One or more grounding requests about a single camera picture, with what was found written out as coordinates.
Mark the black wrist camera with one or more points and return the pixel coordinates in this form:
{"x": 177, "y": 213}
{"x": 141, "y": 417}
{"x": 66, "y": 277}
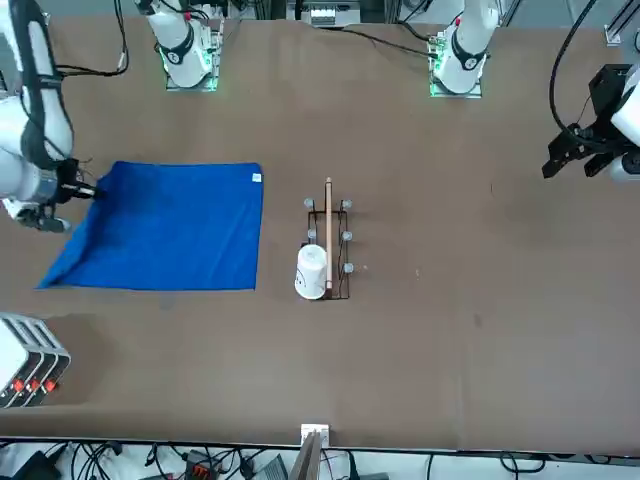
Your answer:
{"x": 50, "y": 224}

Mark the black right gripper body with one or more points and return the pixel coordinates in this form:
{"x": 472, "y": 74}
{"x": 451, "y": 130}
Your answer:
{"x": 67, "y": 180}

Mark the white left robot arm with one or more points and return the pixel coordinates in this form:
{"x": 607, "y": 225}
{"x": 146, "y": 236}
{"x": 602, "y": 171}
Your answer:
{"x": 470, "y": 30}

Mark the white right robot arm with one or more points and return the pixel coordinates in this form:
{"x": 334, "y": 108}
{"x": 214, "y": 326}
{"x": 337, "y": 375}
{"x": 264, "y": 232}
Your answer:
{"x": 170, "y": 30}

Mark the large black power brick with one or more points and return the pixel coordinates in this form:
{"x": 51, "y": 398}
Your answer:
{"x": 35, "y": 467}

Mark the aluminium profile post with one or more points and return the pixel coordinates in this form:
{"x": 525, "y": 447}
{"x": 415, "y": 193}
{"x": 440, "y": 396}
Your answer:
{"x": 310, "y": 455}
{"x": 620, "y": 22}

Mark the white stacked drawer box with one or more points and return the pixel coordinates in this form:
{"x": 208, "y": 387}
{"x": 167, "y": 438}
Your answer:
{"x": 20, "y": 360}

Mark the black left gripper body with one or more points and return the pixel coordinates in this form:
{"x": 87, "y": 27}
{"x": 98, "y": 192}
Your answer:
{"x": 610, "y": 92}

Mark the white power strip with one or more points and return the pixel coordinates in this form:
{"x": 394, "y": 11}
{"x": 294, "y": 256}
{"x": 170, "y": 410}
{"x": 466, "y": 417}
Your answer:
{"x": 321, "y": 16}

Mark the red black electronic module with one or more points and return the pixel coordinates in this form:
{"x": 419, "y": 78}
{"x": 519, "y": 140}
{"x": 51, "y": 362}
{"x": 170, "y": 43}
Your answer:
{"x": 200, "y": 467}

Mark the blue towel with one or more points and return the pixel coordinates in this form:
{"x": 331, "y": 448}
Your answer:
{"x": 175, "y": 235}

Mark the white smiley face cup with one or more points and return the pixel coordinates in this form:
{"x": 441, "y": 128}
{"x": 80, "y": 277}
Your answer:
{"x": 310, "y": 272}

